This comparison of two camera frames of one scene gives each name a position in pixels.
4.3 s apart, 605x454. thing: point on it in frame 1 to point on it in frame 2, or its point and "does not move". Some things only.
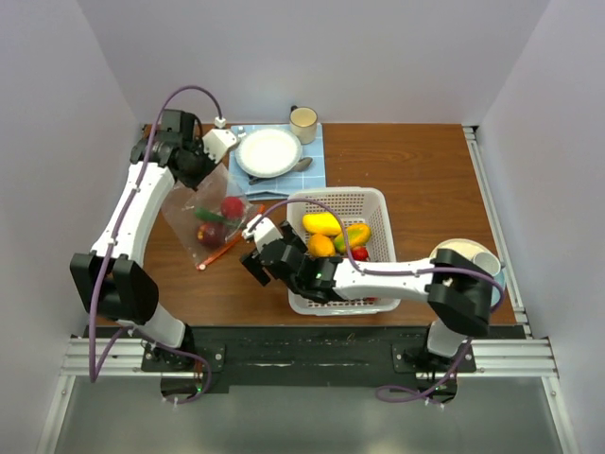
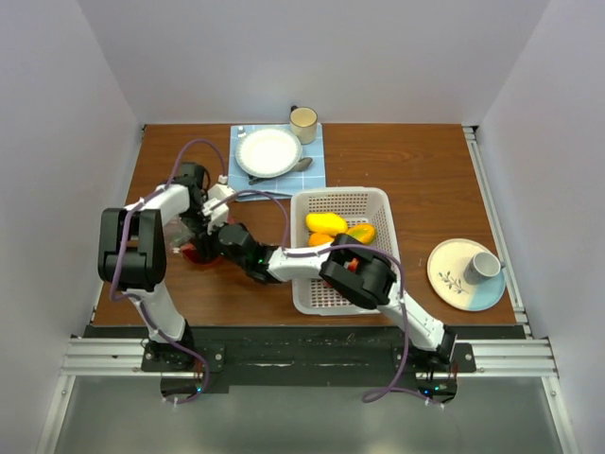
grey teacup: [488, 262] does not move
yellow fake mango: [323, 222] does not move
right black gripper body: [256, 253] to [211, 252]
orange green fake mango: [358, 235] does not move
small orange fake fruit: [320, 246] does not move
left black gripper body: [199, 165] to [193, 218]
